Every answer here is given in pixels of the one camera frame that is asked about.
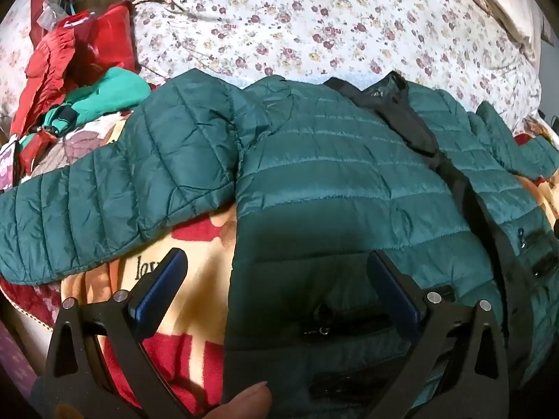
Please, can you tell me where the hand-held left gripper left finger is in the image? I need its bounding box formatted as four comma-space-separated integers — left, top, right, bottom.
41, 248, 206, 419

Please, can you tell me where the pink patterned packet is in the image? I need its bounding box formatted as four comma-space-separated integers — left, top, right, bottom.
0, 142, 24, 190

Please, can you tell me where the pink floral pillow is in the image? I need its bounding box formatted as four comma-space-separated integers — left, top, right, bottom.
0, 9, 42, 118

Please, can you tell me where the dark green puffer jacket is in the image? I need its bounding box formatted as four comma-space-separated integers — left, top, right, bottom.
0, 70, 559, 419

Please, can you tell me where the person's left hand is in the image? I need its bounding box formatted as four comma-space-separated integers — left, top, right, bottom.
220, 382, 274, 419

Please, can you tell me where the red puffer jacket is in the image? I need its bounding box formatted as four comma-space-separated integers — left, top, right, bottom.
13, 24, 92, 138

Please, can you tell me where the orange red printed blanket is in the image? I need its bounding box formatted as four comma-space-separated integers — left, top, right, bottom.
0, 116, 559, 409

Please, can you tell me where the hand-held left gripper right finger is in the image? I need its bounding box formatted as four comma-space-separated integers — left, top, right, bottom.
366, 251, 514, 419

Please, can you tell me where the floral quilt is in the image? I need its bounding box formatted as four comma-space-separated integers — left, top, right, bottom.
131, 0, 542, 112

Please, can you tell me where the teal green garment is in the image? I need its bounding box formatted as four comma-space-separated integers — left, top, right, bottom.
20, 67, 151, 149

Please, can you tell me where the red bag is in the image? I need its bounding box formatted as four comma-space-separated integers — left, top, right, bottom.
65, 2, 138, 81

